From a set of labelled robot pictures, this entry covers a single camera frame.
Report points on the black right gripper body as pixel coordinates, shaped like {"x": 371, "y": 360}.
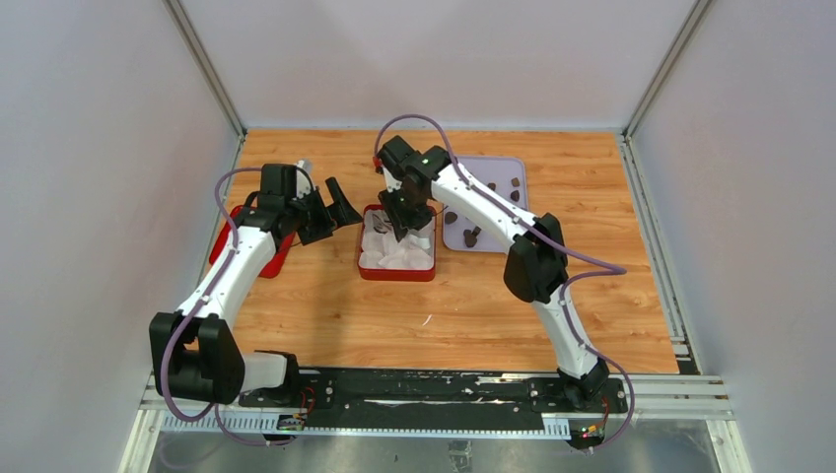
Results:
{"x": 404, "y": 210}

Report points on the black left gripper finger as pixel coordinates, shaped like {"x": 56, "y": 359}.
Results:
{"x": 316, "y": 227}
{"x": 341, "y": 212}

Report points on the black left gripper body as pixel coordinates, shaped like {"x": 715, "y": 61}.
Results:
{"x": 307, "y": 199}

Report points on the steel tongs with grey handle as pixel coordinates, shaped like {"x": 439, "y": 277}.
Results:
{"x": 421, "y": 239}

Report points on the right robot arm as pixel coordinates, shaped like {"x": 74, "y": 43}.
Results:
{"x": 536, "y": 268}

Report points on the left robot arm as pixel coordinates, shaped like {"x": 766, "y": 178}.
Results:
{"x": 194, "y": 351}

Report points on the dark heart chocolate lower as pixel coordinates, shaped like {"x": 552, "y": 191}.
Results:
{"x": 470, "y": 238}

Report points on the white paper liner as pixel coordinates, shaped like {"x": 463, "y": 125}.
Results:
{"x": 378, "y": 252}

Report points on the red box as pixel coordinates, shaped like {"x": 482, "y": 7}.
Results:
{"x": 395, "y": 276}

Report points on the red box lid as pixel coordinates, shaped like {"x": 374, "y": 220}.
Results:
{"x": 245, "y": 251}

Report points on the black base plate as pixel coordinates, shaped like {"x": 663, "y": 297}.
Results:
{"x": 413, "y": 400}

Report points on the aluminium frame rail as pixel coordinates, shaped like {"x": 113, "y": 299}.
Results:
{"x": 654, "y": 397}

